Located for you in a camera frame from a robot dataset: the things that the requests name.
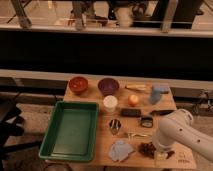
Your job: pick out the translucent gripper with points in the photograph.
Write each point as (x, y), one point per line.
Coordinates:
(160, 158)

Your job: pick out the dark red grape bunch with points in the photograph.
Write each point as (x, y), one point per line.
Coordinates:
(147, 149)

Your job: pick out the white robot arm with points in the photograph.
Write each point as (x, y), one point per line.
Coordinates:
(177, 127)

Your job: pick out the metal measuring cup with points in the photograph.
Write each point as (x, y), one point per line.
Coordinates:
(115, 126)

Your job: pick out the white plastic cup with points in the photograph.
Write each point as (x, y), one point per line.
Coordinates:
(110, 102)

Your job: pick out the small black box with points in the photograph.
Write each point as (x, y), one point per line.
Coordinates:
(146, 121)

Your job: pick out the light blue folded cloth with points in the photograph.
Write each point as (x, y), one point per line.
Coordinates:
(120, 150)

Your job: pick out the black rectangular block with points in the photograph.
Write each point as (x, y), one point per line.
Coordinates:
(130, 112)

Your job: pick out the orange apple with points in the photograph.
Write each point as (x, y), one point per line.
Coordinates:
(133, 100)

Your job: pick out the yellow banana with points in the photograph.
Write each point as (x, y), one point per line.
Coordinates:
(140, 87)

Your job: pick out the purple bowl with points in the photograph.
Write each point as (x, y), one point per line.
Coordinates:
(108, 86)

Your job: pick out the green plastic tray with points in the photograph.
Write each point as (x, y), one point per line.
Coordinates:
(71, 133)

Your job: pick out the red bowl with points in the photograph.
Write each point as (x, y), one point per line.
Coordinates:
(78, 84)

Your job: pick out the black chair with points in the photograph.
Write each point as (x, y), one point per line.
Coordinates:
(10, 125)

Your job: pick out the black handled knife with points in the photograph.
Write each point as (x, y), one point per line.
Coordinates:
(161, 112)

